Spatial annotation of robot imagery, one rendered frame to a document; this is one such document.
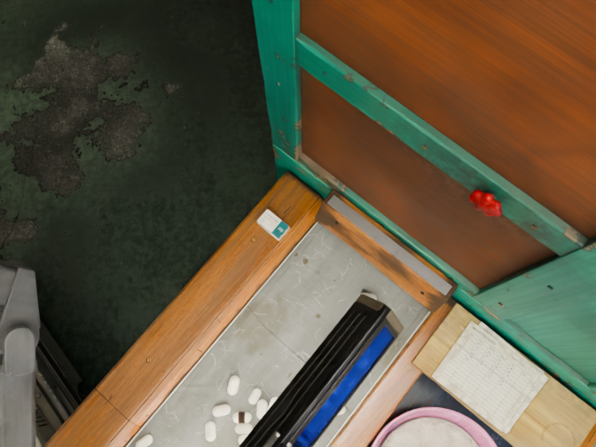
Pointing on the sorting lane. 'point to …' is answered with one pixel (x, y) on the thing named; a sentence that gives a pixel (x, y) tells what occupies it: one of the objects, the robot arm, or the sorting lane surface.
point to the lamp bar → (329, 376)
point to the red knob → (482, 200)
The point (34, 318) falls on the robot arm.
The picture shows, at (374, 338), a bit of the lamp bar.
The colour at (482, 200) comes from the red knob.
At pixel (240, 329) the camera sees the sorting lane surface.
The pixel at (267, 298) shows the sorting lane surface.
